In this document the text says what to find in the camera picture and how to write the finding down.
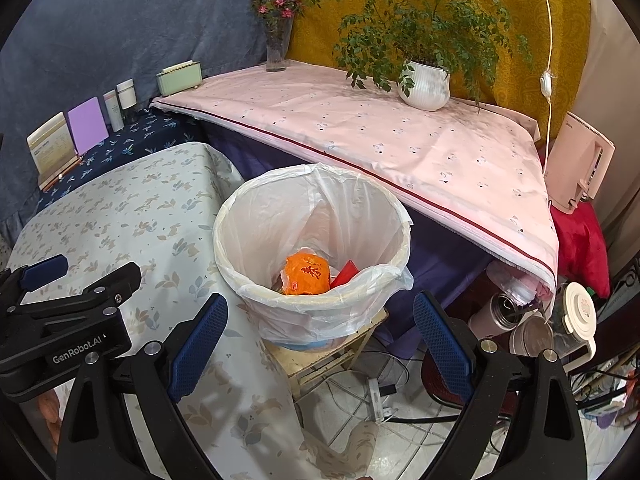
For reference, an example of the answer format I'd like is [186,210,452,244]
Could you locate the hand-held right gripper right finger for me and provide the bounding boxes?
[412,290,588,480]

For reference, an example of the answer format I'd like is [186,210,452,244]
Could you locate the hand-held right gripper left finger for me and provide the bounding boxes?
[55,292,230,480]

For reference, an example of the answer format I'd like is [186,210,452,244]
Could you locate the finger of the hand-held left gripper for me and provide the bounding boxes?
[0,254,70,306]
[5,261,142,331]

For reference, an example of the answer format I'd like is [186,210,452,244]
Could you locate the red carton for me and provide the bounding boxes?
[330,259,361,288]

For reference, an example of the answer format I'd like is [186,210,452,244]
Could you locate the bin with white liner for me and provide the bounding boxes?
[212,161,415,351]

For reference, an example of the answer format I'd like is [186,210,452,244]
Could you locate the orange plastic bag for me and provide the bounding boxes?
[280,247,333,296]

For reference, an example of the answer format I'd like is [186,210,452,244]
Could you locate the person's left hand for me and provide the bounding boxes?
[39,390,65,453]

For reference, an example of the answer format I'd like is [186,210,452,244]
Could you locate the dark red stool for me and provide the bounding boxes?
[420,355,516,416]

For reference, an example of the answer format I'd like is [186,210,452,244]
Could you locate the steel thermos bottle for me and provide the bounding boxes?
[467,291,526,356]

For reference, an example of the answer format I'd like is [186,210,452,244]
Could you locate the rabbit print tablecloth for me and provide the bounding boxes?
[7,142,381,480]

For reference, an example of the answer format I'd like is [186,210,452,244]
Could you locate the white power strip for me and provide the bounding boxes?
[367,377,398,421]

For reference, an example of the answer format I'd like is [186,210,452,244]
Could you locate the metal cup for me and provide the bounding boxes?
[509,310,556,358]

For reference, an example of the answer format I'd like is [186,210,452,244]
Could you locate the clear plastic bag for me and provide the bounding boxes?
[487,260,556,311]

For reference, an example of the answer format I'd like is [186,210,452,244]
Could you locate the cream wooden stool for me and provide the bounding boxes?
[262,307,390,401]

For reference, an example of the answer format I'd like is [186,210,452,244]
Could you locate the open book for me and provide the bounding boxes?
[26,111,83,192]

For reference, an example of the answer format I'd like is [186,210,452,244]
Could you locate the glass jar with white lid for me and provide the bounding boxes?
[547,281,599,361]

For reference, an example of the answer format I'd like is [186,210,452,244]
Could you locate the navy leaf print cloth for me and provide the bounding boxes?
[37,107,203,211]

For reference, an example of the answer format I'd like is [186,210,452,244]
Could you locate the purple notebook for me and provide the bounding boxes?
[66,96,107,153]

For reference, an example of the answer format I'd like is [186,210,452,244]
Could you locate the red cloth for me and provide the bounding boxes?
[550,200,612,301]

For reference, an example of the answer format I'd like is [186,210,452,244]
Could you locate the white tube bottle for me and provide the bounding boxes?
[103,89,125,132]

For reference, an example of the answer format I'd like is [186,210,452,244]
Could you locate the white capped jar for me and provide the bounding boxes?
[116,78,139,123]

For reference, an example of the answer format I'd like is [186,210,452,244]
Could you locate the green tissue box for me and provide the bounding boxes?
[155,60,203,97]

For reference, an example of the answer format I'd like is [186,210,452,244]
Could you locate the pale pink appliance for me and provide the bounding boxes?
[542,111,616,212]

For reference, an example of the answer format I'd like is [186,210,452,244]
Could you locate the pink table cloth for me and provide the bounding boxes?
[149,59,561,296]

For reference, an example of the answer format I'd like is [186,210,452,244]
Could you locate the blue backdrop cloth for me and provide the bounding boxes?
[0,0,296,246]

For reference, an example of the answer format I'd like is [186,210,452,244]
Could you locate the potted plant in white pot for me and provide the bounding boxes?
[304,0,533,112]

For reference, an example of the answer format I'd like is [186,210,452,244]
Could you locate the mustard yellow cloth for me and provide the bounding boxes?
[287,0,593,133]

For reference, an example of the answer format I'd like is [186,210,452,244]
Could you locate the glass vase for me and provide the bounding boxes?
[265,25,288,72]

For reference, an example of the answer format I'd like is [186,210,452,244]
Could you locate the pink flower sprig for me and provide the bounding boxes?
[249,0,305,36]

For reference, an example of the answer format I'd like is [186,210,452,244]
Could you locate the black floor cable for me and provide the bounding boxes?
[382,407,463,425]

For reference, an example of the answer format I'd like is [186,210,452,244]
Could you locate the white cable with switch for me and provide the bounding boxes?
[537,0,556,171]

